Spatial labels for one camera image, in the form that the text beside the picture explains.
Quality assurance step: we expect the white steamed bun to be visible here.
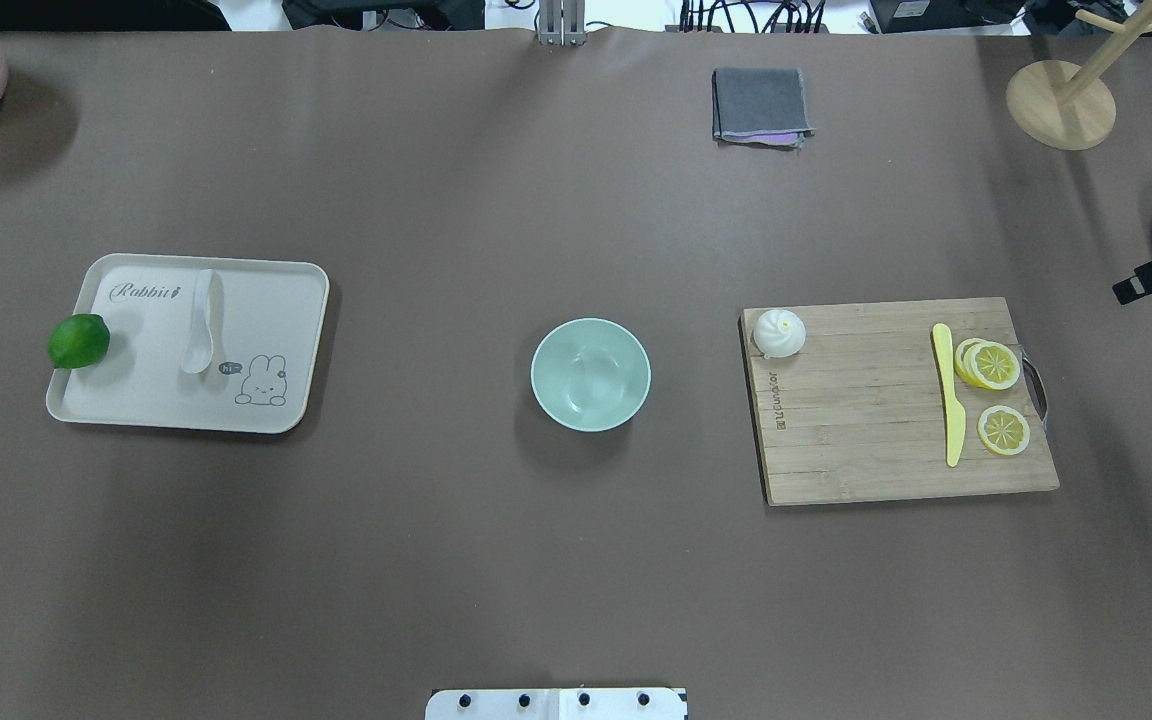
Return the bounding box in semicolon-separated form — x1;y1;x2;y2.
751;306;806;359

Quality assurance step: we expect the mint green bowl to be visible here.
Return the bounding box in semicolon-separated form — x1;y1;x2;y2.
529;316;653;433

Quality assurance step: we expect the bamboo cutting board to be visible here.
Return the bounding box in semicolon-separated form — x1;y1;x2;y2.
740;297;1060;506

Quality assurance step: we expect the cream rabbit tray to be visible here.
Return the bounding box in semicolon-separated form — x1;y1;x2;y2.
46;252;329;434

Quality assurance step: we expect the grey folded cloth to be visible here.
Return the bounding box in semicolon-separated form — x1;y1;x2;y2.
710;67;817;149

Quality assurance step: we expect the yellow plastic knife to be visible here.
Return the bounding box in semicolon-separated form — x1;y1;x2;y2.
931;323;967;468

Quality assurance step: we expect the lower lemon slice stack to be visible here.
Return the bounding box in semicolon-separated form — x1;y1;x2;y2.
954;338;1021;391

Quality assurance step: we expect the green lime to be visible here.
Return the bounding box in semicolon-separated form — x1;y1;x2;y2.
47;313;111;369

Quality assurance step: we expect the wooden mug tree stand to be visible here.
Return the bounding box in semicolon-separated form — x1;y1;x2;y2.
1005;1;1152;151

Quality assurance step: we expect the aluminium frame post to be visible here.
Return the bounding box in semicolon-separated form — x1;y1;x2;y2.
536;0;588;47

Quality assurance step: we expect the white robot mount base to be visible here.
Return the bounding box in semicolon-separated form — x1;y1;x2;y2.
424;687;689;719

